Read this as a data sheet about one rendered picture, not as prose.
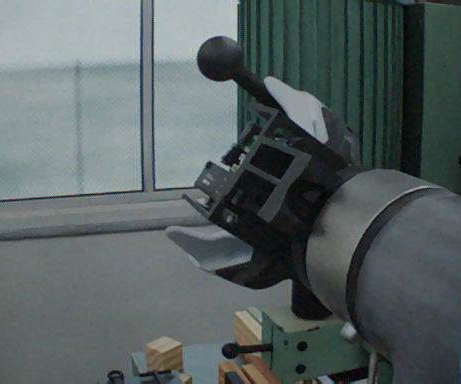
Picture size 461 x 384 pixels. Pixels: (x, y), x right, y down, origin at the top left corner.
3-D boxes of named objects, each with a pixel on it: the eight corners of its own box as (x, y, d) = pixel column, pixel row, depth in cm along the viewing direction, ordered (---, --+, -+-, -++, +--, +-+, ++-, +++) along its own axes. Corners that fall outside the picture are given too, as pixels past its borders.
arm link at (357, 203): (502, 236, 27) (410, 379, 27) (445, 212, 31) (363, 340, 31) (411, 152, 24) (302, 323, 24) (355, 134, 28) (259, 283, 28)
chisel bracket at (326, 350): (258, 370, 72) (260, 308, 70) (356, 348, 76) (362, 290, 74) (283, 398, 65) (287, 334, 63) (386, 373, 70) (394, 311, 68)
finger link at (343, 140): (337, 93, 42) (351, 176, 35) (352, 105, 42) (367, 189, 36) (291, 132, 44) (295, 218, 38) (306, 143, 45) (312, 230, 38)
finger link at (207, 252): (142, 224, 46) (212, 185, 39) (203, 260, 48) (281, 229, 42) (129, 259, 44) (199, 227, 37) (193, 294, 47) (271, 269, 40)
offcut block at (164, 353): (164, 377, 85) (162, 352, 84) (146, 369, 87) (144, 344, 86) (183, 367, 88) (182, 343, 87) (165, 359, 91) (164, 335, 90)
